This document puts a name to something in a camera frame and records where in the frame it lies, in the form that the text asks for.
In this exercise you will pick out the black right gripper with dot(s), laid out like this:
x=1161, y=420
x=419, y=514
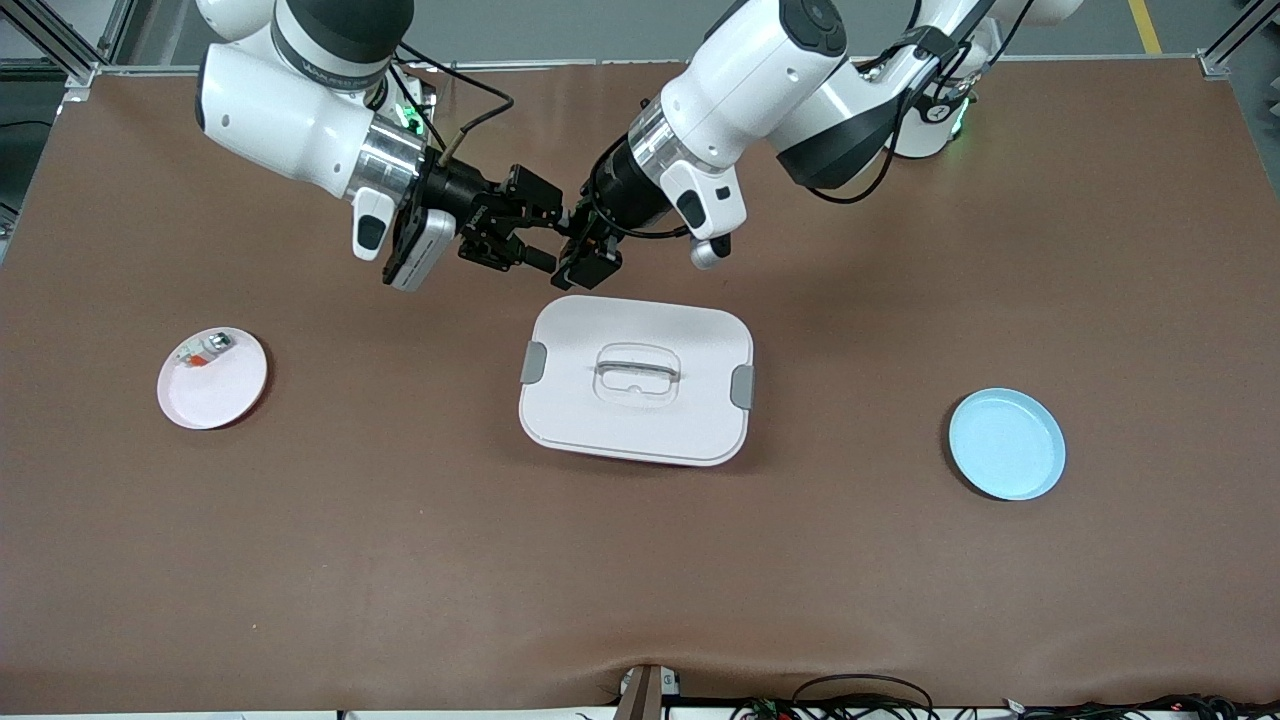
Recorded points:
x=455, y=190

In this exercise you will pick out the silver table edge rail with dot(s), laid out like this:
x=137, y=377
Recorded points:
x=560, y=63

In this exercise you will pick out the aluminium frame post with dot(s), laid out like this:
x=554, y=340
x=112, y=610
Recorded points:
x=1235, y=40
x=60, y=45

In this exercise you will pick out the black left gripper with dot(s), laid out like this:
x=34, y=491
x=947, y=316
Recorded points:
x=626, y=193

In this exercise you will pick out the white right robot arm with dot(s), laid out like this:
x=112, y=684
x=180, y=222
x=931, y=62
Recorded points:
x=280, y=110

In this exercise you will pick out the light blue round plate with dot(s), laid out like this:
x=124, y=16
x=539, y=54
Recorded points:
x=1005, y=445

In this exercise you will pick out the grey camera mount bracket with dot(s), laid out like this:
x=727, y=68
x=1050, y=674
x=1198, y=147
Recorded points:
x=645, y=692

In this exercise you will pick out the brown table mat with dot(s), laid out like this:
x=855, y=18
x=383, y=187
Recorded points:
x=640, y=570

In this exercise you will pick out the small white orange object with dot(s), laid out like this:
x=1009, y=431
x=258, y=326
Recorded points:
x=205, y=350

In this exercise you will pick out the white round plate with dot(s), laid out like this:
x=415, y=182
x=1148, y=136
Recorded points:
x=225, y=395

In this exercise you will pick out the white lidded storage box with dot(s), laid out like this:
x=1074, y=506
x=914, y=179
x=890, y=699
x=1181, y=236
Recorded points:
x=640, y=410

